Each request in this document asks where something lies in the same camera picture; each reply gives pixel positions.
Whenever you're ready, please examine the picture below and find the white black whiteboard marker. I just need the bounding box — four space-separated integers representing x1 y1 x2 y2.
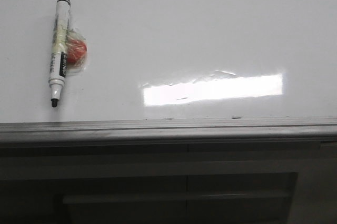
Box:
48 0 71 108

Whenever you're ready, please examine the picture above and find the grey aluminium whiteboard frame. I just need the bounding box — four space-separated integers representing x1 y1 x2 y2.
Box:
1 117 336 148

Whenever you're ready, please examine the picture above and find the red round magnet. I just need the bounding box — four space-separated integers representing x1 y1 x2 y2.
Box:
66 29 87 75

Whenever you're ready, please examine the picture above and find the white whiteboard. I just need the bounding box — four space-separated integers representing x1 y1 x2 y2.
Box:
1 0 336 123

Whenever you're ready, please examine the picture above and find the dark cabinet with handle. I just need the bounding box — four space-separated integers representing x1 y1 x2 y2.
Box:
1 140 336 223

